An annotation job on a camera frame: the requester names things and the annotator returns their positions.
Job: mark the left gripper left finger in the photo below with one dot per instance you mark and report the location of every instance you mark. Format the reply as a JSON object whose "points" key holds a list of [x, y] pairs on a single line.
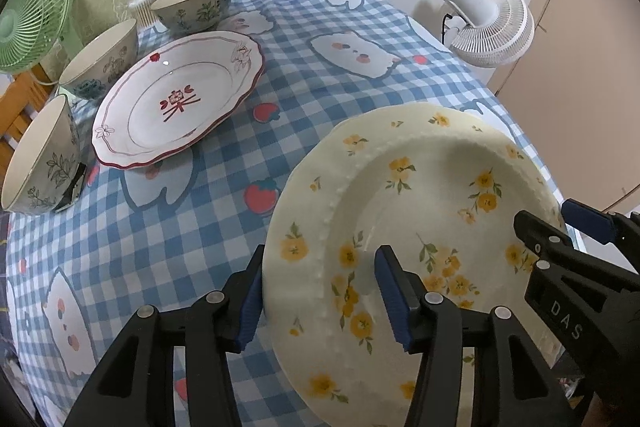
{"points": [[133, 384]]}

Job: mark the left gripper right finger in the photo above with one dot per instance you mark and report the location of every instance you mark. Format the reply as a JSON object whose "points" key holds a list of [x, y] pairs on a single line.
{"points": [[513, 384]]}

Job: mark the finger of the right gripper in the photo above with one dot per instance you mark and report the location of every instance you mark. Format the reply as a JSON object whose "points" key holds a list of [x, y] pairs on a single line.
{"points": [[604, 227], [546, 241]]}

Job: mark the beaded yellow flower plate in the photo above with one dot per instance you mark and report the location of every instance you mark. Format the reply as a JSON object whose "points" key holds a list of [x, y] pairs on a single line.
{"points": [[441, 188]]}

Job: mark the ceramic bowl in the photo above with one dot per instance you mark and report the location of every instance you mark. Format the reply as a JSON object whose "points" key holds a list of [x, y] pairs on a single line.
{"points": [[45, 162], [95, 69], [184, 17]]}

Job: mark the white plate red pattern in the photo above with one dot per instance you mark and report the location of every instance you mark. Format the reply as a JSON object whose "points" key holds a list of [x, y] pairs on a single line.
{"points": [[174, 96]]}

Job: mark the blue checkered tablecloth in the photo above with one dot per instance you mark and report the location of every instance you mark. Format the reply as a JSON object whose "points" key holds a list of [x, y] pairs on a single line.
{"points": [[167, 234]]}

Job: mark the white floor fan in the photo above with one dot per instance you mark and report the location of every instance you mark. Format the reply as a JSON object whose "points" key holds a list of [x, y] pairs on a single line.
{"points": [[494, 33]]}

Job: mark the wooden bed headboard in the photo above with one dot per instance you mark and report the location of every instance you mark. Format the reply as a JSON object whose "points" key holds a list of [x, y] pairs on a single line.
{"points": [[28, 90]]}

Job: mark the toothpick container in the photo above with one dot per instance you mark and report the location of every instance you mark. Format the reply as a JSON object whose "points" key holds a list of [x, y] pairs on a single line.
{"points": [[142, 13]]}

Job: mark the green desk fan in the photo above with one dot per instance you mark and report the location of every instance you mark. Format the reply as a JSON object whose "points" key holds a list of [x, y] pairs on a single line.
{"points": [[30, 29]]}

